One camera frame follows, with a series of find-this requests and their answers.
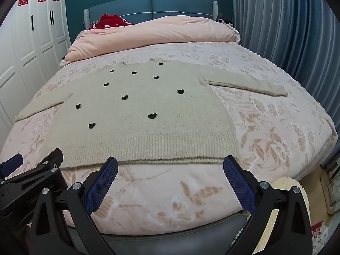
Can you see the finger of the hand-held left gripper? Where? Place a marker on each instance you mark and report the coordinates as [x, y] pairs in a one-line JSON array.
[[11, 162], [43, 164]]

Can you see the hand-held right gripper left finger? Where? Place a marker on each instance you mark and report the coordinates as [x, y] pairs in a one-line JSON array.
[[102, 186]]

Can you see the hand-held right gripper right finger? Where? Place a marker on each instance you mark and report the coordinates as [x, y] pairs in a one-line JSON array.
[[239, 186]]

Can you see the beige sweater with black hearts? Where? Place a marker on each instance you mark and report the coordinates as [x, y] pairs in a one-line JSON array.
[[148, 111]]

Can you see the pink butterfly print blanket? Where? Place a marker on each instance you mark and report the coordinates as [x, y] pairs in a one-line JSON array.
[[265, 106]]

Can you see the box on floor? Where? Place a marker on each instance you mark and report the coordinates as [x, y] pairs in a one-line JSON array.
[[332, 188]]

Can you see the red floral floor mat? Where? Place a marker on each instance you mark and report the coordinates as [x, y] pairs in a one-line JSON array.
[[320, 235]]

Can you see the white wardrobe doors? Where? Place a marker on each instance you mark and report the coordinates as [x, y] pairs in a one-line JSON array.
[[29, 50]]

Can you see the red plush item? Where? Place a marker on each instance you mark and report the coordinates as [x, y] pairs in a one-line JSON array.
[[110, 21]]

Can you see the pink pillow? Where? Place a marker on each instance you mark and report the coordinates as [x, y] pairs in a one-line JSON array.
[[159, 33]]

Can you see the grey-blue curtain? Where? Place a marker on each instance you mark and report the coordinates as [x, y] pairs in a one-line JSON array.
[[281, 26]]

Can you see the blue padded headboard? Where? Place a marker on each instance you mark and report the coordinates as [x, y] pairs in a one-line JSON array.
[[164, 5]]

